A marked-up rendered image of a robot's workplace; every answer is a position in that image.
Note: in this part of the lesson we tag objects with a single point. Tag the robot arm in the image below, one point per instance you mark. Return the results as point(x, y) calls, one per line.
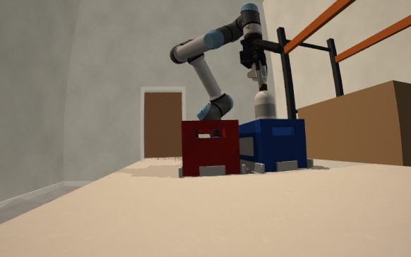
point(193, 51)

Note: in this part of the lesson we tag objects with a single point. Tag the red plastic bottle crate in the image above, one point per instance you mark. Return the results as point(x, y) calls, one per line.
point(203, 152)

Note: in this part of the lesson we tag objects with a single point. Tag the dark blue bottle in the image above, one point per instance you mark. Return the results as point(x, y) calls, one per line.
point(217, 133)

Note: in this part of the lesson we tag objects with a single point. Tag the blue crate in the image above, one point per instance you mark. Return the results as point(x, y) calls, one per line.
point(268, 141)

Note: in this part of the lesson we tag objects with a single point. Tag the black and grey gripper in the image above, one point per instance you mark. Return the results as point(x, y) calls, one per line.
point(254, 57)

